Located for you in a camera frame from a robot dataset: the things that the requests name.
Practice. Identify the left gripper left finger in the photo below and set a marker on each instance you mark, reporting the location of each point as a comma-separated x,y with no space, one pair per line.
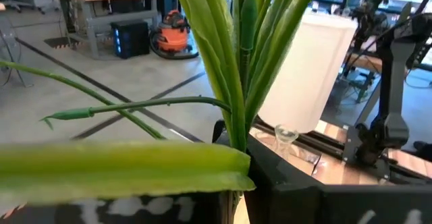
40,214

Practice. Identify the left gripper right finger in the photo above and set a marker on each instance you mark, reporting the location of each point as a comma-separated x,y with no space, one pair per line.
320,203

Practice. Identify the clear glass vase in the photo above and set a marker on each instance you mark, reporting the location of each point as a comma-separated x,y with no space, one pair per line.
286,137

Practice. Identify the purple artificial flower bunch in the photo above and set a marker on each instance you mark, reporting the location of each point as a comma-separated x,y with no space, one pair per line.
216,48

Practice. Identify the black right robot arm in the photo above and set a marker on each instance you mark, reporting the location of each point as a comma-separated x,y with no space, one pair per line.
398,82

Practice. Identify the white shade table lamp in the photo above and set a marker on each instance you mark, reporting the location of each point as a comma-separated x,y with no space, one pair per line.
303,72

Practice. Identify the small serrated floor mat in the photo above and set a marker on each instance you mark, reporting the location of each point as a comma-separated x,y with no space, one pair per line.
57,42

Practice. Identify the black computer tower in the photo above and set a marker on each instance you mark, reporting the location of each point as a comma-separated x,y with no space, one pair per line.
131,38

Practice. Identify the orange shop vacuum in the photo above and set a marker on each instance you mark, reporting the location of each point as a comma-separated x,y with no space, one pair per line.
172,38

